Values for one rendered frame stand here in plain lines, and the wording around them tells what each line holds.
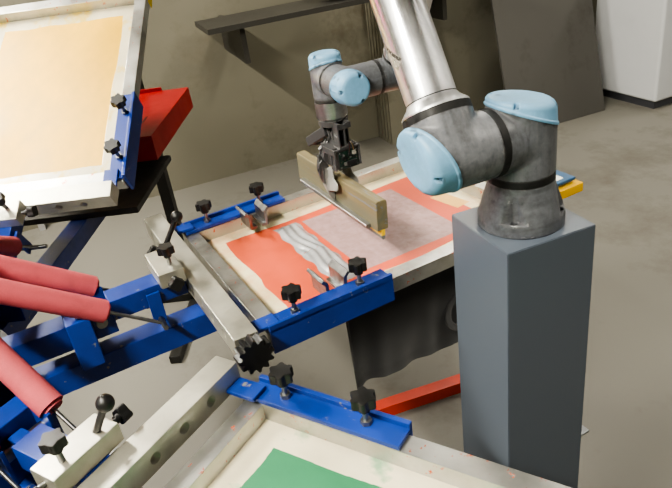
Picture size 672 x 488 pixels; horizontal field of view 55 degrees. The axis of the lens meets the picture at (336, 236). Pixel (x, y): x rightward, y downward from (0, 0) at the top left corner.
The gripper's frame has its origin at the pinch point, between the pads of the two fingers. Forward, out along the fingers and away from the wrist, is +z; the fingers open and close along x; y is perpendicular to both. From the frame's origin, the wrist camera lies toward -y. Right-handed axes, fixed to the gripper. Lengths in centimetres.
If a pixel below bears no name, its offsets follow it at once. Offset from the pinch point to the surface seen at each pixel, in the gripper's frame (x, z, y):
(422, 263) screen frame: 4.3, 10.3, 28.3
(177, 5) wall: 52, -15, -301
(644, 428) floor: 87, 109, 32
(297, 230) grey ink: -8.2, 13.1, -12.5
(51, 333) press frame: -73, 7, 3
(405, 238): 11.5, 13.7, 10.8
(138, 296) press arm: -54, 6, 3
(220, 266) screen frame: -33.4, 10.1, -3.6
